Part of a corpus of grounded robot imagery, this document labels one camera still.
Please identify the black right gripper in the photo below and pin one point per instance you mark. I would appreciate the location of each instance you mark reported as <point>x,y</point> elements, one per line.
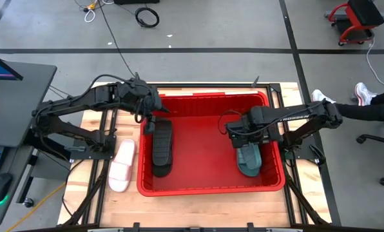
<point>253,129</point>

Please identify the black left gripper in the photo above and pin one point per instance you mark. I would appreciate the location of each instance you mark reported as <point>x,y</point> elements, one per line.
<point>147,100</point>

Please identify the black slide sandal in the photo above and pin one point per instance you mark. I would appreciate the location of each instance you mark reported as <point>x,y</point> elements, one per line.
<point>162,148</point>

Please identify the teal slide sandal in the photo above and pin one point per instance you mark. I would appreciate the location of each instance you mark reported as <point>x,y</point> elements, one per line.
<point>249,161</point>

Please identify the white slide sandal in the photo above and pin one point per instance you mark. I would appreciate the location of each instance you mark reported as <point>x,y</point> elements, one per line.
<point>121,167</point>

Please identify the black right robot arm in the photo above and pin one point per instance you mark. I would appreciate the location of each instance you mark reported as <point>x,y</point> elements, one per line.
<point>304,116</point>

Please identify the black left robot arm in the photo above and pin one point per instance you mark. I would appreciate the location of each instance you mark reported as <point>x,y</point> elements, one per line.
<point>76,101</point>

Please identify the red ribbed plastic bin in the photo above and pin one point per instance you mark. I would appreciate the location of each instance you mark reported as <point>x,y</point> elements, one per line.
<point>205,154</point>

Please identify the white tape label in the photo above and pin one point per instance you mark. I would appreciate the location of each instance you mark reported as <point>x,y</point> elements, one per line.
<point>177,93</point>
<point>242,92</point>

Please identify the person's white shoe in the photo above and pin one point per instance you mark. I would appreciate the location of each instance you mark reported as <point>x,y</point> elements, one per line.
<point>321,96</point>
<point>364,93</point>

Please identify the person's leg with white sneakers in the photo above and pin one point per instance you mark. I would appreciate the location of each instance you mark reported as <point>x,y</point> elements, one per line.
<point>366,111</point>

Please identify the black floor box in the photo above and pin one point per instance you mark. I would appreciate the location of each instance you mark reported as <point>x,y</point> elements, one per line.
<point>135,1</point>

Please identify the black office chair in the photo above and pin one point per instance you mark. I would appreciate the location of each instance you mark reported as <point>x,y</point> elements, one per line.
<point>377,138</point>

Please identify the dark grey desk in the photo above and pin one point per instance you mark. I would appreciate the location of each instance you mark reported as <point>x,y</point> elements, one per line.
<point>18,106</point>

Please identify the red creeper seat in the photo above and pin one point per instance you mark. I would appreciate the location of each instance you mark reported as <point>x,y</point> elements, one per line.
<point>361,14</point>

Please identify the black computer mouse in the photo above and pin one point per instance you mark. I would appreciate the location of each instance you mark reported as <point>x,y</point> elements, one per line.
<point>0,187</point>

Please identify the black metal table frame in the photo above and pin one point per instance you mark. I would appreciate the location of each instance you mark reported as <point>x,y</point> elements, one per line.
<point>211,85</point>

